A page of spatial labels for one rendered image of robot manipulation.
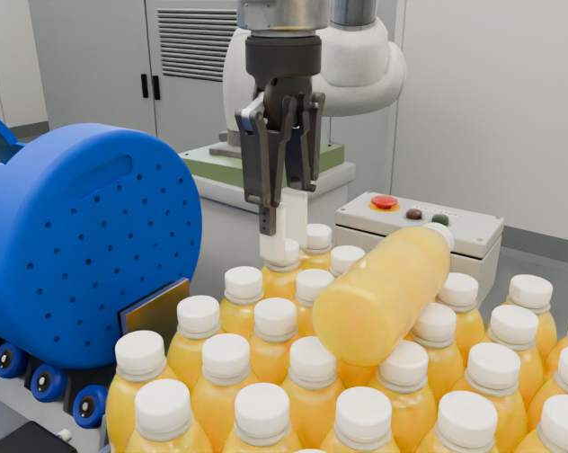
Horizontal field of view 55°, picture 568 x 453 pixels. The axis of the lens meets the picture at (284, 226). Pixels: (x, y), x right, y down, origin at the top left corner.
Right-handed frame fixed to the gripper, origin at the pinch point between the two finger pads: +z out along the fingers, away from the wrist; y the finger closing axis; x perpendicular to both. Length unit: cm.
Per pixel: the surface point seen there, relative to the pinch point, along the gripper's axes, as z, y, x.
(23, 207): -5.2, 19.8, -16.7
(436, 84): 23, -272, -74
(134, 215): -0.1, 7.0, -16.3
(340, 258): 3.0, -1.7, 6.3
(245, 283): 3.0, 8.5, 1.0
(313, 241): 3.7, -5.4, 0.6
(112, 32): -6, -155, -209
